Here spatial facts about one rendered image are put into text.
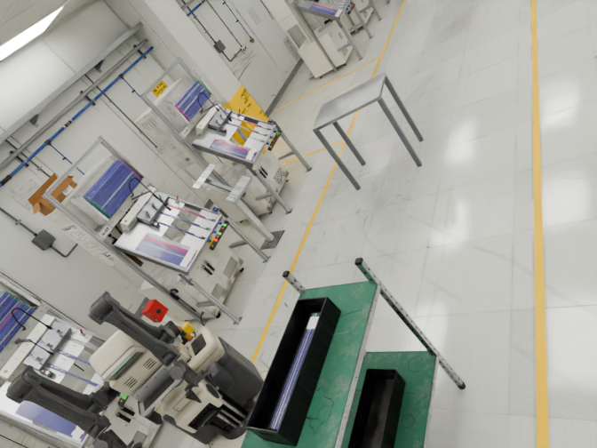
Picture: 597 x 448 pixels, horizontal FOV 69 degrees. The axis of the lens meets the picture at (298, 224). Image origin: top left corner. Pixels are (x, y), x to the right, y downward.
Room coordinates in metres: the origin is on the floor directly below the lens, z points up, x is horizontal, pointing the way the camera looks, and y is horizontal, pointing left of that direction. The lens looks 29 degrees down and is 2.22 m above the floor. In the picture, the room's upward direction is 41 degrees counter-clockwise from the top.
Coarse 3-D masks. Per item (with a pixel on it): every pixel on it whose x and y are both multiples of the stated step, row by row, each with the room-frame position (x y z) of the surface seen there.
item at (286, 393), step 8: (312, 320) 1.49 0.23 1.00; (312, 328) 1.45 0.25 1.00; (304, 336) 1.45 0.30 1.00; (304, 344) 1.41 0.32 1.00; (304, 352) 1.37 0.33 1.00; (296, 360) 1.37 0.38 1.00; (296, 368) 1.33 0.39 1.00; (296, 376) 1.30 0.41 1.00; (288, 384) 1.29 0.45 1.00; (288, 392) 1.26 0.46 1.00; (280, 400) 1.26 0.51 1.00; (288, 400) 1.23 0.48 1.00; (280, 408) 1.23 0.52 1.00; (280, 416) 1.19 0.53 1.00; (272, 424) 1.19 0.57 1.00
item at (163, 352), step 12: (108, 300) 1.70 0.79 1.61; (108, 312) 1.71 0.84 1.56; (120, 312) 1.72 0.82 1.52; (120, 324) 1.68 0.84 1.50; (132, 324) 1.69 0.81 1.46; (132, 336) 1.68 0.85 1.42; (144, 336) 1.68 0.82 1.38; (156, 348) 1.67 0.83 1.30; (168, 348) 1.68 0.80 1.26; (168, 360) 1.67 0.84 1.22
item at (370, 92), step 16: (368, 80) 3.79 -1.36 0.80; (384, 80) 3.58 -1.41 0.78; (352, 96) 3.75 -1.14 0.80; (368, 96) 3.49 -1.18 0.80; (320, 112) 3.99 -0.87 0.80; (336, 112) 3.71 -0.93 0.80; (352, 112) 3.51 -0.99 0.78; (384, 112) 3.36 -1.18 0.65; (320, 128) 3.73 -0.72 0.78; (336, 128) 4.09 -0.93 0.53; (400, 128) 3.35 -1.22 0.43; (416, 128) 3.66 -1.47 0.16; (352, 144) 4.09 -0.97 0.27; (336, 160) 3.77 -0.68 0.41; (416, 160) 3.35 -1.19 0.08; (352, 176) 3.77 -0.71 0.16
